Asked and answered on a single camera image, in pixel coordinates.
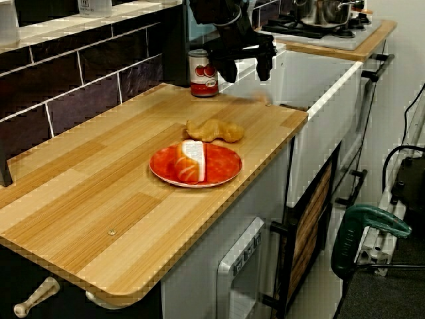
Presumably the white toy sink unit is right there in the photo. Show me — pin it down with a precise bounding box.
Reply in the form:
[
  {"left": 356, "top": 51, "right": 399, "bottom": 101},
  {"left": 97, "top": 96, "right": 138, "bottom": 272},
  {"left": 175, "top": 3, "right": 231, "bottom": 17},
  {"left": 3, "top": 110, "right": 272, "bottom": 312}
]
[{"left": 212, "top": 38, "right": 365, "bottom": 209}]

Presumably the black power tool cable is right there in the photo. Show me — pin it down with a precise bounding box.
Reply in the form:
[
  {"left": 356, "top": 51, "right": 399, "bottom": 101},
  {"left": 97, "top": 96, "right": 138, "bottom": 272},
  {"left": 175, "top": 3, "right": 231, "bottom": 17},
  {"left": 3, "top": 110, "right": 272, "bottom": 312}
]
[{"left": 331, "top": 262, "right": 425, "bottom": 319}]

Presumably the thin black cable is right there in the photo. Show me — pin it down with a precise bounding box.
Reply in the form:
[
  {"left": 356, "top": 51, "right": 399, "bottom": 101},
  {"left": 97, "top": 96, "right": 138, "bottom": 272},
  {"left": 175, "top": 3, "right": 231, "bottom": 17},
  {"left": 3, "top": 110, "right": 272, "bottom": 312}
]
[{"left": 403, "top": 81, "right": 425, "bottom": 147}]

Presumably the aluminium extrusion frame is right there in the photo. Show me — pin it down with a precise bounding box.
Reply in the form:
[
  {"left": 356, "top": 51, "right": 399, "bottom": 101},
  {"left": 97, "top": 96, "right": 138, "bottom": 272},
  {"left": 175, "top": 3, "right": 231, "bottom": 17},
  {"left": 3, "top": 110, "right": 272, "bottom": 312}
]
[{"left": 355, "top": 109, "right": 425, "bottom": 276}]

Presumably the white lidded plastic jar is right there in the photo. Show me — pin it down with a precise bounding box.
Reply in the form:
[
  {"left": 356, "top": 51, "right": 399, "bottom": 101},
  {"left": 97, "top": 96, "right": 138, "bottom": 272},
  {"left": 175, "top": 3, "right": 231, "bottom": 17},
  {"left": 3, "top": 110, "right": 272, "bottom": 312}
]
[
  {"left": 78, "top": 0, "right": 114, "bottom": 19},
  {"left": 0, "top": 0, "right": 21, "bottom": 47}
]

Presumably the tan toy chicken piece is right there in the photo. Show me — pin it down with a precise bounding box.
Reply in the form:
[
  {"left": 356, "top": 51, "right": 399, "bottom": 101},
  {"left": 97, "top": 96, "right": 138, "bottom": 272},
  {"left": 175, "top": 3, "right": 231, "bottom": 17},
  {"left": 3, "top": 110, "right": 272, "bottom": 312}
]
[{"left": 185, "top": 118, "right": 246, "bottom": 144}]

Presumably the red tomato can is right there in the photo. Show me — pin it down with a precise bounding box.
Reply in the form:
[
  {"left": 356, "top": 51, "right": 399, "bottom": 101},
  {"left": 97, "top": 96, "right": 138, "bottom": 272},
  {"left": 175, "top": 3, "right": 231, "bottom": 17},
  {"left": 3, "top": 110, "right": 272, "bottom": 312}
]
[{"left": 188, "top": 49, "right": 220, "bottom": 98}]

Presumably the steel cooking pot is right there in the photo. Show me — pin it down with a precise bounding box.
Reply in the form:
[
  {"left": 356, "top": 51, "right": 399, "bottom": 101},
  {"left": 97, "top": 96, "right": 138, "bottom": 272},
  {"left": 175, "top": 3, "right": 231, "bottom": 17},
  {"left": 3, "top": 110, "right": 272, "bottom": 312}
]
[{"left": 294, "top": 0, "right": 361, "bottom": 29}]

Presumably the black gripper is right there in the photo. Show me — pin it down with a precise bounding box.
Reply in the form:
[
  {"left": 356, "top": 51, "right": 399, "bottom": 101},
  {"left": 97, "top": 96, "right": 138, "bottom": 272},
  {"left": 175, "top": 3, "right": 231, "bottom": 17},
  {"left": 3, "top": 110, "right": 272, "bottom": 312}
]
[{"left": 202, "top": 13, "right": 278, "bottom": 83}]

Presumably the black device box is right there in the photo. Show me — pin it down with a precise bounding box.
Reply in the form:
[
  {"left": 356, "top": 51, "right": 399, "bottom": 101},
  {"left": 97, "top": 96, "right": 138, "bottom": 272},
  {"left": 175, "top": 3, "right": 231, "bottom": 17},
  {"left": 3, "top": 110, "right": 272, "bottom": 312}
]
[{"left": 390, "top": 156, "right": 425, "bottom": 213}]

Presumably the white lever handle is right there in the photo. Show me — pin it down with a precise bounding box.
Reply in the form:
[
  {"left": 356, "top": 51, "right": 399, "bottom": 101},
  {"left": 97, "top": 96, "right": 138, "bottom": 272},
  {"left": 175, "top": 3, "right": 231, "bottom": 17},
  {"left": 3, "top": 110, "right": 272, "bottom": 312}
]
[
  {"left": 13, "top": 276, "right": 61, "bottom": 318},
  {"left": 85, "top": 290, "right": 140, "bottom": 310}
]

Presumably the red round plate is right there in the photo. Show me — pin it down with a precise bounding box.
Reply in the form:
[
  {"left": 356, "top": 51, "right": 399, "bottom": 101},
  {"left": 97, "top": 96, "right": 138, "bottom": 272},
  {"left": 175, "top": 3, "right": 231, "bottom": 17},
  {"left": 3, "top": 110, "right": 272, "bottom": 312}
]
[{"left": 149, "top": 142, "right": 244, "bottom": 189}]

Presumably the green power tool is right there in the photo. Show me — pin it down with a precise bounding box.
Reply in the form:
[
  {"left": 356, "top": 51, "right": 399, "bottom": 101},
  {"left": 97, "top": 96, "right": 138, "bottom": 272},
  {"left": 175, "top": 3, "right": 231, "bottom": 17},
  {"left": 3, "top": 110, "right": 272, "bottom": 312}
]
[{"left": 331, "top": 203, "right": 412, "bottom": 280}]

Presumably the grey stove top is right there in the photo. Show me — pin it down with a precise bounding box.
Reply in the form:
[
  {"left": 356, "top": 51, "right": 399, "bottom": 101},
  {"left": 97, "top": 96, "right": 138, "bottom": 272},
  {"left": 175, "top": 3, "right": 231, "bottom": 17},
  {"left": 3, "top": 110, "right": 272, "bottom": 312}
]
[{"left": 255, "top": 13, "right": 383, "bottom": 51}]

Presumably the black oven handle bar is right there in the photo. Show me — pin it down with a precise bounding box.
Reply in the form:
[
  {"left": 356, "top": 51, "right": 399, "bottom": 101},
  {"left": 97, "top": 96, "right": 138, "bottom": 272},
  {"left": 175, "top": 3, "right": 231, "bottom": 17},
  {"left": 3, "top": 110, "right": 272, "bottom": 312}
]
[
  {"left": 335, "top": 169, "right": 369, "bottom": 206},
  {"left": 361, "top": 53, "right": 396, "bottom": 82}
]

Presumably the white toy oven panel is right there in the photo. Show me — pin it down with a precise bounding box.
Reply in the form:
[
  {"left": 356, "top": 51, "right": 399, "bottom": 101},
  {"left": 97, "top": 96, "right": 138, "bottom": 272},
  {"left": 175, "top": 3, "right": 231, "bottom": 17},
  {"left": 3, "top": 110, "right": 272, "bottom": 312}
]
[{"left": 217, "top": 217, "right": 266, "bottom": 319}]

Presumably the white toy kitchen cabinet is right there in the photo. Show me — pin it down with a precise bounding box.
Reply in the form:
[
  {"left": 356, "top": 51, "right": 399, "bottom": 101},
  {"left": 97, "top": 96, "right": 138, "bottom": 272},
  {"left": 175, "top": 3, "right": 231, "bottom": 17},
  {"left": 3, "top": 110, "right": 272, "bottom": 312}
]
[{"left": 161, "top": 138, "right": 295, "bottom": 319}]

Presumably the thick black looped cable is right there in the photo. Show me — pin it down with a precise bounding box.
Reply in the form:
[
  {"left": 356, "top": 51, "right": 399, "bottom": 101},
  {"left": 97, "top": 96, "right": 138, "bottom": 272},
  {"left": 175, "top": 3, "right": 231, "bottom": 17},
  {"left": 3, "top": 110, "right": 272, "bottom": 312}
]
[{"left": 381, "top": 144, "right": 425, "bottom": 193}]

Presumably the dark tile backsplash with ledge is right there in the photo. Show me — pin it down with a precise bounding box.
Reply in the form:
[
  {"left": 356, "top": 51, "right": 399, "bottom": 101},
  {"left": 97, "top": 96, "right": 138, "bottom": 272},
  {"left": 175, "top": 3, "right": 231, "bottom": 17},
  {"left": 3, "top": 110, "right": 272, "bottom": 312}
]
[{"left": 0, "top": 3, "right": 167, "bottom": 160}]

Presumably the black framed wooden panel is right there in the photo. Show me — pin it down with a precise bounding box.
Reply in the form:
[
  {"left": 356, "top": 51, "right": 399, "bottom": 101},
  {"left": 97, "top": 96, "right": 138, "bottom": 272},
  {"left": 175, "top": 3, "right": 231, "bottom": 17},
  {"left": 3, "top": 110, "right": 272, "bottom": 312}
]
[{"left": 269, "top": 142, "right": 343, "bottom": 315}]

